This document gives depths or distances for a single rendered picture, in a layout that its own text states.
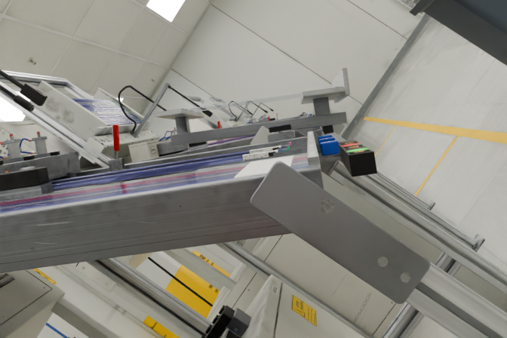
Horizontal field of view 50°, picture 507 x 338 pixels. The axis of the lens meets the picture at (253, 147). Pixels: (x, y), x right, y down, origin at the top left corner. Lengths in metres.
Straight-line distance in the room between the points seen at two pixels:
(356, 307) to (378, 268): 1.61
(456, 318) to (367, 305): 1.59
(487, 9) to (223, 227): 0.70
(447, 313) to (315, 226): 0.14
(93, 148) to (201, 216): 1.57
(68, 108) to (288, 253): 1.04
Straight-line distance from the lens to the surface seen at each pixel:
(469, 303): 0.55
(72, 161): 1.28
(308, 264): 2.07
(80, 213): 0.60
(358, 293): 2.11
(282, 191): 0.50
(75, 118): 2.29
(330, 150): 0.91
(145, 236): 0.58
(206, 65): 8.81
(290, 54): 8.68
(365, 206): 1.49
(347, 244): 0.51
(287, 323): 1.09
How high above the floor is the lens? 0.76
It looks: 3 degrees up
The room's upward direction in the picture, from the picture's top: 56 degrees counter-clockwise
